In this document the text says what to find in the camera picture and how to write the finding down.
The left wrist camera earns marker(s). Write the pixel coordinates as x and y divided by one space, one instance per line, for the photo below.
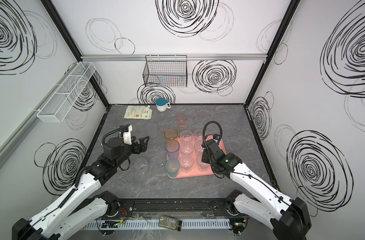
125 134

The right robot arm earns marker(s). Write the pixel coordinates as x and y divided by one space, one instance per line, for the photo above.
288 218

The white cup teal lid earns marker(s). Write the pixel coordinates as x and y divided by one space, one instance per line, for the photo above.
162 104

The clear green bottle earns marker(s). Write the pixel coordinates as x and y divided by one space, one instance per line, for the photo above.
170 223

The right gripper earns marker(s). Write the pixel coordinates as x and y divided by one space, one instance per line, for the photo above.
206 156

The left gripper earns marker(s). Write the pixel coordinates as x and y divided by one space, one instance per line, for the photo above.
139 145

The amber glass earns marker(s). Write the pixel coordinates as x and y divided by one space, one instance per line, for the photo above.
171 134

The clear faceted glass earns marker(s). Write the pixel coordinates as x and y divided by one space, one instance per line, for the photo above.
186 136

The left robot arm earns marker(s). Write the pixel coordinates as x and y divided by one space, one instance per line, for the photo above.
74 209

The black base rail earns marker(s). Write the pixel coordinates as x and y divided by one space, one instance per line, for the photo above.
213 206

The teal glass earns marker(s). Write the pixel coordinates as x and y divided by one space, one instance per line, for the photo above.
172 167

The blue glass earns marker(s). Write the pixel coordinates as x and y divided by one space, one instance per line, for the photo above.
172 149

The black wire basket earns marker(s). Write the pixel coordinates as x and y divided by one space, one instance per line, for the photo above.
166 70

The pink tray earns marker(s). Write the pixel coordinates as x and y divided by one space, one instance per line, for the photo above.
188 149

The frosted textured glass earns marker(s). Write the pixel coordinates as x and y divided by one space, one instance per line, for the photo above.
151 130

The short clear glass front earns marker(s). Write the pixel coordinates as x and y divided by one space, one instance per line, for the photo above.
141 165

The clear tall glass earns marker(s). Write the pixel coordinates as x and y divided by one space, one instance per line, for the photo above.
186 163

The pink small glass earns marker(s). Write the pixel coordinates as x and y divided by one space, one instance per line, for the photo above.
181 120

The white wire shelf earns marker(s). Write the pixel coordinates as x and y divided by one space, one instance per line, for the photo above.
74 92

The organic sugar pouch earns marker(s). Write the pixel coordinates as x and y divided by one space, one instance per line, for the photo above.
138 113

